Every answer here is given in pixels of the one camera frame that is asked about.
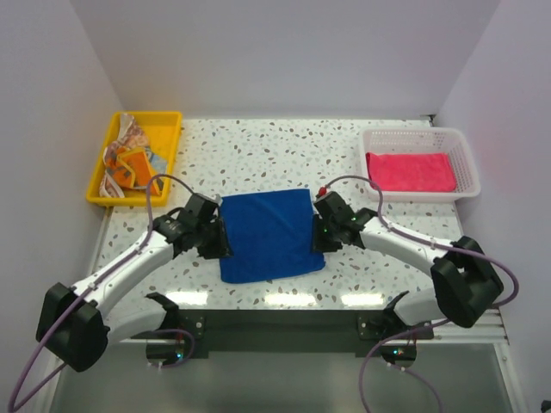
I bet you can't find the blue towel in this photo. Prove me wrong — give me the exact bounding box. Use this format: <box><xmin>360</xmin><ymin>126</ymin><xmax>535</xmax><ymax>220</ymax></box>
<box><xmin>220</xmin><ymin>188</ymin><xmax>325</xmax><ymax>284</ymax></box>

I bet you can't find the pink microfiber towel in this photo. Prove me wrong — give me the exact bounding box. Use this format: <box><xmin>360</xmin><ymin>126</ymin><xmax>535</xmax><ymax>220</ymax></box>
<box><xmin>365</xmin><ymin>152</ymin><xmax>457</xmax><ymax>193</ymax></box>

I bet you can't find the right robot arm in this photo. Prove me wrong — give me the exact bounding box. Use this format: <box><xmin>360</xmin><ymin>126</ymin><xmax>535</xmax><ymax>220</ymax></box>
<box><xmin>313</xmin><ymin>191</ymin><xmax>504</xmax><ymax>338</ymax></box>

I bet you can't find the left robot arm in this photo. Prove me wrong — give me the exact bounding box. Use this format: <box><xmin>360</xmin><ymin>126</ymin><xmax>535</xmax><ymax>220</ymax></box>
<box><xmin>36</xmin><ymin>194</ymin><xmax>232</xmax><ymax>372</ymax></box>

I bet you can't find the white orange patterned towel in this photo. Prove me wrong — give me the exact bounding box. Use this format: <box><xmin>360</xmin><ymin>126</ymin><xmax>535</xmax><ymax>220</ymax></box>
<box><xmin>98</xmin><ymin>113</ymin><xmax>168</xmax><ymax>198</ymax></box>

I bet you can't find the yellow plastic bin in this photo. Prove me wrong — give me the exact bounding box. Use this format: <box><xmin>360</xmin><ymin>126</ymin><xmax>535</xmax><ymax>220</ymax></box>
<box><xmin>86</xmin><ymin>111</ymin><xmax>183</xmax><ymax>207</ymax></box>

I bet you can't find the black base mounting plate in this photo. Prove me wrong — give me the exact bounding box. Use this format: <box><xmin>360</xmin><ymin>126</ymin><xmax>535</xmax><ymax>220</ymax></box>
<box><xmin>162</xmin><ymin>310</ymin><xmax>410</xmax><ymax>359</ymax></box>

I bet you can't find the white perforated plastic basket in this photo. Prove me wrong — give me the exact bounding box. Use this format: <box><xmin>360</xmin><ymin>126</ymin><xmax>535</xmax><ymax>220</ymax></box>
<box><xmin>358</xmin><ymin>126</ymin><xmax>480</xmax><ymax>203</ymax></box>

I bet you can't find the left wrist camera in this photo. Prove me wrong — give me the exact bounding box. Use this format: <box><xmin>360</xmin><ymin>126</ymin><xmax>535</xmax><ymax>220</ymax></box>
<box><xmin>211</xmin><ymin>194</ymin><xmax>223</xmax><ymax>207</ymax></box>

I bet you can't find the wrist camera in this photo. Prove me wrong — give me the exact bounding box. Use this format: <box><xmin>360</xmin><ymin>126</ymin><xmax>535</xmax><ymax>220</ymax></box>
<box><xmin>316</xmin><ymin>186</ymin><xmax>328</xmax><ymax>199</ymax></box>
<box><xmin>211</xmin><ymin>194</ymin><xmax>223</xmax><ymax>207</ymax></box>

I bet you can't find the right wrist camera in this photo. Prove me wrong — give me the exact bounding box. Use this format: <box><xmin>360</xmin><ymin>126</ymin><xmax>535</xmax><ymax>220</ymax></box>
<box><xmin>316</xmin><ymin>186</ymin><xmax>328</xmax><ymax>199</ymax></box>

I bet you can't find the aluminium extrusion rail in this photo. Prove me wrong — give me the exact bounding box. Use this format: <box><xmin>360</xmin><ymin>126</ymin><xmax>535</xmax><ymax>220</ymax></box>
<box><xmin>433</xmin><ymin>310</ymin><xmax>509</xmax><ymax>344</ymax></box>

